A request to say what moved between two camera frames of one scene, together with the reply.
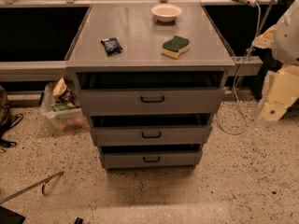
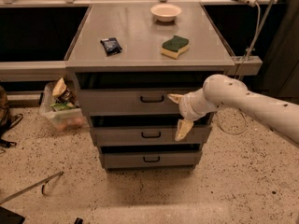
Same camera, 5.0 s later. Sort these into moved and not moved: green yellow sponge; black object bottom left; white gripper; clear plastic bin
Moved: white gripper
Not moved: green yellow sponge; clear plastic bin; black object bottom left
